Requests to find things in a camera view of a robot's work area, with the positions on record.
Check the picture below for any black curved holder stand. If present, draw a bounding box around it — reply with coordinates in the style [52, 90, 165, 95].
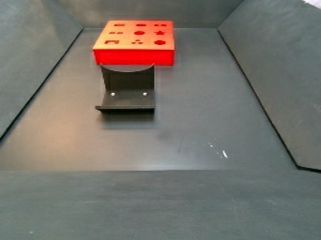
[94, 65, 155, 113]

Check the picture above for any red shape sorter box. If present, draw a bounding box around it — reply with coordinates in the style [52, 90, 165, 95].
[92, 20, 175, 66]

